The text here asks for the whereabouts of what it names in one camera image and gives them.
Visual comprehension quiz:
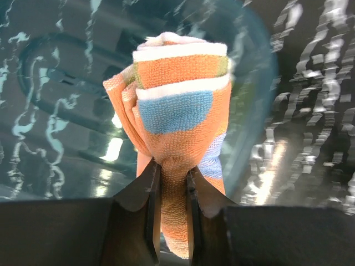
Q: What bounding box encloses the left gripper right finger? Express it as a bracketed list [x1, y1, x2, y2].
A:
[186, 168, 354, 265]

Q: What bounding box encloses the black marble pattern mat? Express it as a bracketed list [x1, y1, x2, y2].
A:
[236, 1, 354, 215]

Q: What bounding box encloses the orange blue dotted towel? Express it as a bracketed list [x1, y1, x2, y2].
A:
[103, 32, 232, 259]

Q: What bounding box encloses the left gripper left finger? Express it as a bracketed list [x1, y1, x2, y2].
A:
[1, 161, 161, 265]

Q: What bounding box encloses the blue transparent plastic bin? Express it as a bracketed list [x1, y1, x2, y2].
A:
[1, 1, 276, 201]

